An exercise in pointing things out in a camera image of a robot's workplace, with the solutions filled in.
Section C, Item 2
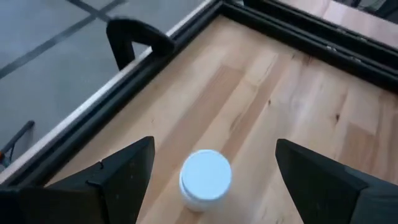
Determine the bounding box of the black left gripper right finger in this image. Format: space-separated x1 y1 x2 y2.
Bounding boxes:
275 138 370 224

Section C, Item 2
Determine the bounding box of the white pill bottle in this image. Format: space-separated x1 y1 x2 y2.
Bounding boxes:
178 149 233 213

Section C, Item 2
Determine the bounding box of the black aluminium table frame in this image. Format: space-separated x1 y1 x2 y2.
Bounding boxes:
0 0 398 187

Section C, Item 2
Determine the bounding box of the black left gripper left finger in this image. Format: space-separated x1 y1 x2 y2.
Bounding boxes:
45 136 156 224

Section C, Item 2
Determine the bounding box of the black tripod stand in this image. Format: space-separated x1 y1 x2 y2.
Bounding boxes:
0 120 36 166

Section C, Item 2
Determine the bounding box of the black frame bracket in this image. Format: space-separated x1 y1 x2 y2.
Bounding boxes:
106 16 176 71

